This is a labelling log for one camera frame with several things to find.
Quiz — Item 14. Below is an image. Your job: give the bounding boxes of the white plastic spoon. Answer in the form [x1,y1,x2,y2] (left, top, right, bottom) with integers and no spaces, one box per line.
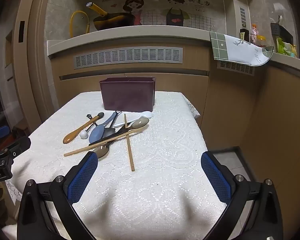
[113,111,153,127]

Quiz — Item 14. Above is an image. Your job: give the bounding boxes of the dark brown spoon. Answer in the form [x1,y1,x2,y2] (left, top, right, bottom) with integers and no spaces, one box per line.
[93,144,110,159]

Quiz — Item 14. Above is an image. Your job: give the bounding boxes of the green checked cloth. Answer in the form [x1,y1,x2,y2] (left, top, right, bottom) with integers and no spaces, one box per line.
[209,31,268,67]

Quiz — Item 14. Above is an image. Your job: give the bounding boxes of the white wall-mounted unit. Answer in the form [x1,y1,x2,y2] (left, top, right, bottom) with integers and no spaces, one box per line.
[234,0,252,29]

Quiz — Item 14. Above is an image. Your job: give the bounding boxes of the wooden-handled spoon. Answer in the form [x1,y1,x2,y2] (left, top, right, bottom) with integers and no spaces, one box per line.
[63,112,105,144]

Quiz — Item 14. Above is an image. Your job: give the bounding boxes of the small grey vent grille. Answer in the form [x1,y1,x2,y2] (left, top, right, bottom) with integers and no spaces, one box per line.
[217,59,255,77]

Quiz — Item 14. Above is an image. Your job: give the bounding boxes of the white lace tablecloth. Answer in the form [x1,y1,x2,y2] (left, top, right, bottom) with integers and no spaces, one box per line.
[2,91,230,240]

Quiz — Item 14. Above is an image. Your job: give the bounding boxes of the white ball-ended utensil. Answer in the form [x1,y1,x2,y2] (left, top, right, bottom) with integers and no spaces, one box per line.
[80,123,97,139]

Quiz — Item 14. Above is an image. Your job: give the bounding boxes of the wooden chopstick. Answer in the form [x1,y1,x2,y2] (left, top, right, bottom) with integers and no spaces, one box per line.
[64,127,144,157]
[124,114,135,172]

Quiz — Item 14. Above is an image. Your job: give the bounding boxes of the clear jar with orange lid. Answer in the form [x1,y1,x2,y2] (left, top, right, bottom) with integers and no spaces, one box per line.
[251,24,260,43]

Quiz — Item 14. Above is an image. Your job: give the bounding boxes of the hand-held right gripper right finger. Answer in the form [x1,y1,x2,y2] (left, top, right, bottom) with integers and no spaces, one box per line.
[201,151,283,240]

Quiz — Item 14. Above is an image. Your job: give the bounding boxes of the blue plastic spoon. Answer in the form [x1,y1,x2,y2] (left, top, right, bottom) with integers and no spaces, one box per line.
[89,112,117,143]

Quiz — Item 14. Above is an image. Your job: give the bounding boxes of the cartoon wall poster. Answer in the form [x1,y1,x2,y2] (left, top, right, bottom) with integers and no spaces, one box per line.
[104,0,227,29]

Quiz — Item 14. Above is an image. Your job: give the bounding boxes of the beige kitchen cabinet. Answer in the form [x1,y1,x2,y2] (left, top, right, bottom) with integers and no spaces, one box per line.
[49,52,212,130]

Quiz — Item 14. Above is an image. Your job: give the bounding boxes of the yellow hose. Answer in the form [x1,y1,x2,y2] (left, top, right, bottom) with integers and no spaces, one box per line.
[69,10,90,38]

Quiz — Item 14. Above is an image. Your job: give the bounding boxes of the black countertop container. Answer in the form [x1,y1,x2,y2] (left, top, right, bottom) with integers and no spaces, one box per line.
[270,22,294,44]

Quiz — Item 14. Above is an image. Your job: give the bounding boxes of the black shovel-shaped spoon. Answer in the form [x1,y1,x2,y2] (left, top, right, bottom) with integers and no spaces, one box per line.
[102,110,122,138]

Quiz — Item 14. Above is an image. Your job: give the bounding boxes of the green and yellow packets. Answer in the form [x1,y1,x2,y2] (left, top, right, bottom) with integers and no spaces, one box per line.
[276,37,298,57]

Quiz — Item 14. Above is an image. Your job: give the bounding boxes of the long grey vent grille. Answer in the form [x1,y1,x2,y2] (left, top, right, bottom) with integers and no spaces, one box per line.
[73,47,184,70]

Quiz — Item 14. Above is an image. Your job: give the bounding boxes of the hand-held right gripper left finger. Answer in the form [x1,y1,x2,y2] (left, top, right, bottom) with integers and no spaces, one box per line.
[17,151,98,240]

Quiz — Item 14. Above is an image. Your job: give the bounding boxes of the purple plastic utensil holder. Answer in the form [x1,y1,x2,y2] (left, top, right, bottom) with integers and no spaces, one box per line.
[99,77,157,113]

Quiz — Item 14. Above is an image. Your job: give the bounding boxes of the yellow-handled frying pan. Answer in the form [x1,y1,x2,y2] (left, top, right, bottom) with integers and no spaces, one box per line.
[86,2,135,32]

